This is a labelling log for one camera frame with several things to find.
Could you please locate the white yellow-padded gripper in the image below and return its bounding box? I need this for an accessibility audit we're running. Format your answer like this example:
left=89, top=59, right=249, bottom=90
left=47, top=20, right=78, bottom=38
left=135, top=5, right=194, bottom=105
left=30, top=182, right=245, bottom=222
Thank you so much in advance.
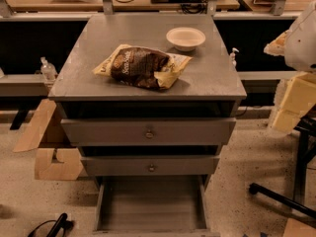
left=264, top=30, right=289, bottom=56

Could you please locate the grey bottom drawer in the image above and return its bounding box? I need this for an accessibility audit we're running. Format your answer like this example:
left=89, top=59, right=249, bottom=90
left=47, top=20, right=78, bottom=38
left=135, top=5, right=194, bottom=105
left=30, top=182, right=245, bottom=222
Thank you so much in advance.
left=94, top=176, right=220, bottom=237

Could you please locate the grey drawer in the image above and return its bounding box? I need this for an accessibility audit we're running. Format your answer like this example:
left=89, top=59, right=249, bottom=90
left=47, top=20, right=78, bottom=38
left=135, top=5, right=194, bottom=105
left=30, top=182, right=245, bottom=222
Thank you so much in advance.
left=82, top=155, right=219, bottom=176
left=61, top=118, right=236, bottom=146
left=94, top=176, right=220, bottom=237

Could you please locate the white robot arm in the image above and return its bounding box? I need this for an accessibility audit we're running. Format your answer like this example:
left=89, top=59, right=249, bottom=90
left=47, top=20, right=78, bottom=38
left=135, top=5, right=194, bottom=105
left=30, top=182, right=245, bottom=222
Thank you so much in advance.
left=264, top=1, right=316, bottom=73

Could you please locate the grey drawer cabinet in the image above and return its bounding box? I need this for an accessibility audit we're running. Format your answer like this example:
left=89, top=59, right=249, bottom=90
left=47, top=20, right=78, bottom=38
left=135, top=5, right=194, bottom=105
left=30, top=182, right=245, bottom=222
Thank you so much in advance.
left=49, top=14, right=246, bottom=182

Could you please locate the grey top drawer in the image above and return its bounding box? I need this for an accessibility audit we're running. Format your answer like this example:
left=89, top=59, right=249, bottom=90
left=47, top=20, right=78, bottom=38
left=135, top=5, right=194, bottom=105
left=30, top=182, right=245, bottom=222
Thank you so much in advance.
left=61, top=118, right=236, bottom=146

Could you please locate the grey middle drawer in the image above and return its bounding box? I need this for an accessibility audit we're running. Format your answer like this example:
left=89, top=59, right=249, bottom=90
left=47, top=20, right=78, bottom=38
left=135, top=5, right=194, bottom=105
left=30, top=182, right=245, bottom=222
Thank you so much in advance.
left=82, top=155, right=219, bottom=176

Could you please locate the white pump dispenser bottle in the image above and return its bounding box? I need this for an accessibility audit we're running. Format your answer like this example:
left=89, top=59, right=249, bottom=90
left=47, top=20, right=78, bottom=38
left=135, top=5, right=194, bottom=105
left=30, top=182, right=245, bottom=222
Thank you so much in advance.
left=229, top=47, right=239, bottom=67

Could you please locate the yellow foam block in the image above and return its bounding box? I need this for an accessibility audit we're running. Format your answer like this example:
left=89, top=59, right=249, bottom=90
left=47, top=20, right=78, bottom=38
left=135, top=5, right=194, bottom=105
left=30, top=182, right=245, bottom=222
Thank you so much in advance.
left=272, top=72, right=316, bottom=134

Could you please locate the black metal stand base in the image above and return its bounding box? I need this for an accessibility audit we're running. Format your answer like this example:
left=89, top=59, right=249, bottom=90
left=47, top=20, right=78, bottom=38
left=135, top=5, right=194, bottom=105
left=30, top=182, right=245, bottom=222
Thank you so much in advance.
left=248, top=116, right=316, bottom=219

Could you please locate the white paper bowl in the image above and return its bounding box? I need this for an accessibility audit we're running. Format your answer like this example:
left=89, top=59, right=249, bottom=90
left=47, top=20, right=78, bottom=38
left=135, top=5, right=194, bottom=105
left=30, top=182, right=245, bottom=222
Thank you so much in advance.
left=166, top=27, right=205, bottom=51

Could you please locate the brown yellow chip bag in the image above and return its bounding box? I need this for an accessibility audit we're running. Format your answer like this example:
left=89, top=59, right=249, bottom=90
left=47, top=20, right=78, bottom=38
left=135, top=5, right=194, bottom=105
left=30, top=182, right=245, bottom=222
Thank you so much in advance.
left=93, top=44, right=191, bottom=90

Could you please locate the clear plastic bottle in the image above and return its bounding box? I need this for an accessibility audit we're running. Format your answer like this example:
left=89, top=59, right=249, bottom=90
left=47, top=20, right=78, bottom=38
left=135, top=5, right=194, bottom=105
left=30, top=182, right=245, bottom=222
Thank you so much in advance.
left=40, top=57, right=57, bottom=82

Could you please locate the open cardboard box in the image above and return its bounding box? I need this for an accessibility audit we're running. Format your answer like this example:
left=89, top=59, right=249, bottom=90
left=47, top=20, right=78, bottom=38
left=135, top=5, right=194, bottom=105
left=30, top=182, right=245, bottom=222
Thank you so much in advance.
left=13, top=99, right=87, bottom=181

